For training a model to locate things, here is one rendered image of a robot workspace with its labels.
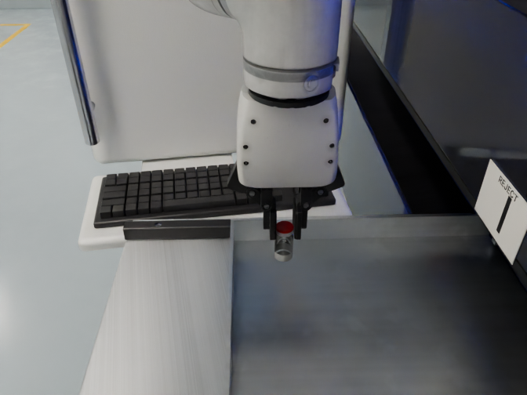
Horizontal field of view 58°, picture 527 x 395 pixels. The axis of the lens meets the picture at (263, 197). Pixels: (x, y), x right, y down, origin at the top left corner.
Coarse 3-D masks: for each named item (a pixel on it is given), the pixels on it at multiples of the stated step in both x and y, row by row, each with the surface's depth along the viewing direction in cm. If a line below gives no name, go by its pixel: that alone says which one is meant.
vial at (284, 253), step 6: (276, 234) 54; (282, 234) 53; (288, 234) 53; (276, 240) 54; (282, 240) 54; (288, 240) 54; (276, 246) 55; (282, 246) 54; (288, 246) 54; (276, 252) 55; (282, 252) 55; (288, 252) 55; (276, 258) 56; (282, 258) 55; (288, 258) 55
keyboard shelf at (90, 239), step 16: (160, 160) 95; (176, 160) 95; (192, 160) 95; (208, 160) 95; (224, 160) 95; (96, 176) 89; (96, 192) 85; (336, 192) 85; (320, 208) 81; (336, 208) 81; (80, 240) 74; (96, 240) 74; (112, 240) 75
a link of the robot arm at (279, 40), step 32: (224, 0) 40; (256, 0) 37; (288, 0) 36; (320, 0) 36; (256, 32) 38; (288, 32) 37; (320, 32) 38; (256, 64) 40; (288, 64) 39; (320, 64) 40
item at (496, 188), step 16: (496, 176) 45; (480, 192) 48; (496, 192) 45; (512, 192) 42; (480, 208) 48; (496, 208) 45; (512, 208) 42; (496, 224) 45; (512, 224) 43; (496, 240) 45; (512, 240) 43; (512, 256) 43
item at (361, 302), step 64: (256, 256) 60; (320, 256) 60; (384, 256) 60; (448, 256) 60; (256, 320) 51; (320, 320) 51; (384, 320) 51; (448, 320) 51; (512, 320) 51; (256, 384) 45; (320, 384) 45; (384, 384) 45; (448, 384) 45; (512, 384) 45
